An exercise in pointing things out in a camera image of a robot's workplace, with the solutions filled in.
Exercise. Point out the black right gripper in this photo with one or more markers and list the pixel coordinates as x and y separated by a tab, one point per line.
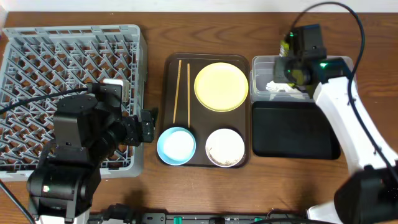
280	73

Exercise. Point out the grey dishwasher rack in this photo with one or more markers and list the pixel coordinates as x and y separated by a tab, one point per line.
41	62

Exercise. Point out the black waste tray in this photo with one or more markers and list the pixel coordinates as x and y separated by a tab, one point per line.
293	130

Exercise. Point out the clear plastic bin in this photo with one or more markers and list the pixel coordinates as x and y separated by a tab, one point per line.
262	73

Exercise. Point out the green snack wrapper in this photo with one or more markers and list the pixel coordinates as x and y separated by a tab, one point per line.
284	48

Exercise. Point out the yellow plate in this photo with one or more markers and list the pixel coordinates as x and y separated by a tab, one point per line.
221	87

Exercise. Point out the white tissue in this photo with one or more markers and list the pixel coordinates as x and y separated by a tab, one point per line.
281	87

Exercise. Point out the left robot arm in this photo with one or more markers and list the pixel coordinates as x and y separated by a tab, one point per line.
88	129

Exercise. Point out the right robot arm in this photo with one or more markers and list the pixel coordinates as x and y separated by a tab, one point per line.
370	193

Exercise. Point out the white bowl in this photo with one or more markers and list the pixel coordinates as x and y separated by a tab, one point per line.
225	147

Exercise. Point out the light blue bowl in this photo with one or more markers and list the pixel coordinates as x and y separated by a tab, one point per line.
176	146

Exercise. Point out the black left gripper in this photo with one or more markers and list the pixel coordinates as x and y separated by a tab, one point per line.
147	125

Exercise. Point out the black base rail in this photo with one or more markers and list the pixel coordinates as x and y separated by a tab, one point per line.
124	214

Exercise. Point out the dark brown serving tray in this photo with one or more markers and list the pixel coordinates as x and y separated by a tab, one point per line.
202	120

